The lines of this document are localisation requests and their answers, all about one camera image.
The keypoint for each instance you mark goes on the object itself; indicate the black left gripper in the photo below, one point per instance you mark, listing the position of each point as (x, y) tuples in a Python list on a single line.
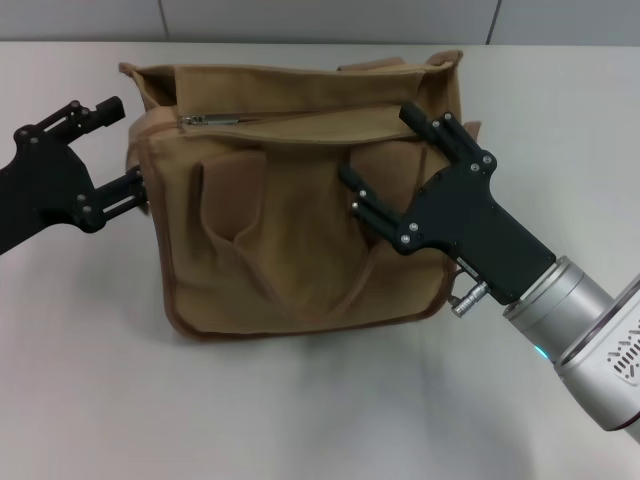
[(45, 185)]

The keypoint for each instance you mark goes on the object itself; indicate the khaki canvas food bag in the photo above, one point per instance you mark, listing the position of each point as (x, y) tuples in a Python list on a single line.
[(290, 225)]

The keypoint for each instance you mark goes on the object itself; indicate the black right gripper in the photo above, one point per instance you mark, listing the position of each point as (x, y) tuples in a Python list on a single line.
[(465, 225)]

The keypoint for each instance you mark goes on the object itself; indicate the silver metal zipper pull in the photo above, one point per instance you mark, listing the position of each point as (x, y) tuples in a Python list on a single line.
[(215, 120)]

